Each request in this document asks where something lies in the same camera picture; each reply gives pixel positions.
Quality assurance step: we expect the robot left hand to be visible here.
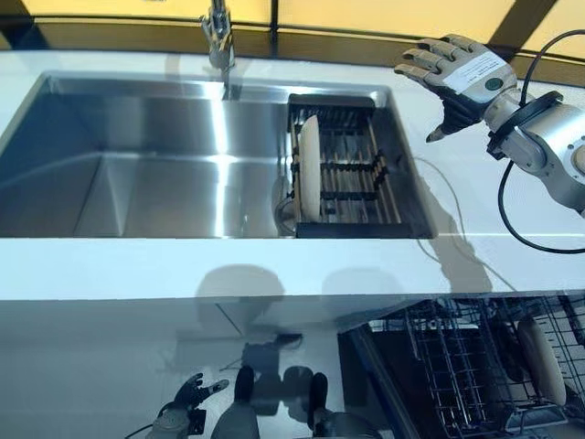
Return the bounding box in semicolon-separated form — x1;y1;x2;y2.
171;372;229;412

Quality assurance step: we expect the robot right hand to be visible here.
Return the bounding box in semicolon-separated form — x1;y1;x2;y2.
393;34;520;144

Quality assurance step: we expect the black pull-out dishwasher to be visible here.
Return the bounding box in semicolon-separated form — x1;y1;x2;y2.
336;295;585;439

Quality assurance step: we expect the beige round plate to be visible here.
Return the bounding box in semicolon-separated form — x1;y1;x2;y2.
517;317;569;406
294;114;324;220

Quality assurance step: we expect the white cabinet door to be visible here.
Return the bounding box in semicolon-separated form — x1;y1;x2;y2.
0;297;241;345
218;294;404;338

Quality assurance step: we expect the black sink dish rack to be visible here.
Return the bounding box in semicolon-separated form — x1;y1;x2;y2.
287;93;417;239

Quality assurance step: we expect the round sink drain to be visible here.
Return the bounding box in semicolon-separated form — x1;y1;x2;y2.
272;176;298;235

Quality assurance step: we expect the stainless steel sink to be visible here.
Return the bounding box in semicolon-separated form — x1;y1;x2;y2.
0;69;440;240

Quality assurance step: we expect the chrome kitchen faucet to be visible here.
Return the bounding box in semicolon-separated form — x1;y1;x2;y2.
199;0;239;100

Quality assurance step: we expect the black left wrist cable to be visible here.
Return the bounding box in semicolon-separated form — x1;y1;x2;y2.
122;423;157;439

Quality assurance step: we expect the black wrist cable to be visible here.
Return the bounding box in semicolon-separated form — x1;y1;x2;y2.
496;29;585;253
122;423;157;439

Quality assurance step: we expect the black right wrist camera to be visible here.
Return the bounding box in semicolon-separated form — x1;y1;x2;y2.
485;130;509;161

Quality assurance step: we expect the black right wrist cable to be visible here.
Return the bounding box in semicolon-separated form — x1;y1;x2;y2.
496;29;585;253

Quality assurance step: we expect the yellow window with dark frame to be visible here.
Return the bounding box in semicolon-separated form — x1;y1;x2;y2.
0;0;585;59

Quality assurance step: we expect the black dishwasher wire rack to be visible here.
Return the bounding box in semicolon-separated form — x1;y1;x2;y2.
405;299;522;439

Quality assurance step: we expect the grey dishwasher wire basket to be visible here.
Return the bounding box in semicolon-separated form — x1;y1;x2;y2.
497;296;585;412

